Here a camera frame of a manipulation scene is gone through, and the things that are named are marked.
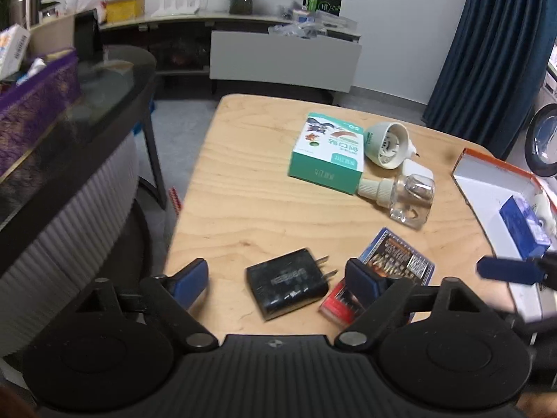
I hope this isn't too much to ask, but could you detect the black glass side table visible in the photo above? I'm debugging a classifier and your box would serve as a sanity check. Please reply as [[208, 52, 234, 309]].
[[0, 44, 169, 358]]

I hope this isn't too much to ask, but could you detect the wooden table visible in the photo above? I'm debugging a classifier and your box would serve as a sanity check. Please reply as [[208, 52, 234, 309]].
[[163, 92, 557, 418]]

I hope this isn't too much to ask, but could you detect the white square charger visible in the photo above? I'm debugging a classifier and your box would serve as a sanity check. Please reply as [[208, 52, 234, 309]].
[[400, 158, 434, 180]]

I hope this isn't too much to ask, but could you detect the white plastic bag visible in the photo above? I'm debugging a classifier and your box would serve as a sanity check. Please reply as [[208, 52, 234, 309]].
[[63, 0, 108, 24]]

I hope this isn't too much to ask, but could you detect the clear liquid refill bottle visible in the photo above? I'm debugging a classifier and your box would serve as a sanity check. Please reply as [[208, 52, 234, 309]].
[[357, 174, 435, 229]]

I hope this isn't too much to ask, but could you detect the yellow box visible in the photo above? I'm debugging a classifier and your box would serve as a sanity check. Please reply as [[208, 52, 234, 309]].
[[106, 0, 146, 24]]

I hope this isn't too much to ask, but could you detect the blue small box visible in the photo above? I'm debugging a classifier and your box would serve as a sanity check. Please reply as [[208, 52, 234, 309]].
[[500, 195, 551, 260]]

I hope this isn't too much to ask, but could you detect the blue playing card pack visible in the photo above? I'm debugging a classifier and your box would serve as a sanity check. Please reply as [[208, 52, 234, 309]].
[[360, 227, 435, 285]]

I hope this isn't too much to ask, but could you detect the white plug-in device in box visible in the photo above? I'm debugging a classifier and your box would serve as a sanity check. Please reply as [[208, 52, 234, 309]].
[[533, 192, 556, 237]]

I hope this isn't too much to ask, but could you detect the white mosquito repellent heater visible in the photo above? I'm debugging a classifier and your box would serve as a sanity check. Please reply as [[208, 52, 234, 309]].
[[364, 122, 417, 170]]

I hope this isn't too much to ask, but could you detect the TV console cabinet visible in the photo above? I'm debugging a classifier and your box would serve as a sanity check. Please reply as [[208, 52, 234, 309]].
[[101, 12, 362, 94]]

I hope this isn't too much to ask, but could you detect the black green display card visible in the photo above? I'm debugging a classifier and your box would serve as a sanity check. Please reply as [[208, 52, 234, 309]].
[[303, 0, 342, 16]]

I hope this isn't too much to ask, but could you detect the white wifi router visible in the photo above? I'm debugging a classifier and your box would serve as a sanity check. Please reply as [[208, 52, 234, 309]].
[[152, 0, 201, 17]]

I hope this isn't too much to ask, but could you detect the clear plastic items pile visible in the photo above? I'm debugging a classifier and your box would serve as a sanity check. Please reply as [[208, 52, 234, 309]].
[[268, 21, 328, 39]]

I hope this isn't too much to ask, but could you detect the green white bandage box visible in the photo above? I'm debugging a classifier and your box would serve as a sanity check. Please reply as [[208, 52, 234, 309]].
[[288, 112, 364, 195]]

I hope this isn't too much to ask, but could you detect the orange white open box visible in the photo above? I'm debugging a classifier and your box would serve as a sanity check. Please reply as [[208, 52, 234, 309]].
[[451, 147, 557, 321]]

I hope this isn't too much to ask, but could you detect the blue curtain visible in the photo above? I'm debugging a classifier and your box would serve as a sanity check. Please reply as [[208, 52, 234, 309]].
[[423, 0, 556, 158]]

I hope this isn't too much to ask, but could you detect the black USB charger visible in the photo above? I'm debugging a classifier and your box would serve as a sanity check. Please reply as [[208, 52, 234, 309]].
[[245, 248, 338, 321]]

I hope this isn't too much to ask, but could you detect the silver washing machine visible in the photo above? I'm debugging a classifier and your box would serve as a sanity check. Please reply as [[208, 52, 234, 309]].
[[506, 45, 557, 178]]

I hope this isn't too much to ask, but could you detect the purple gold gift box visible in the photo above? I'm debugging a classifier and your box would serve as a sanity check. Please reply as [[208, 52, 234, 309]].
[[1, 48, 81, 178]]

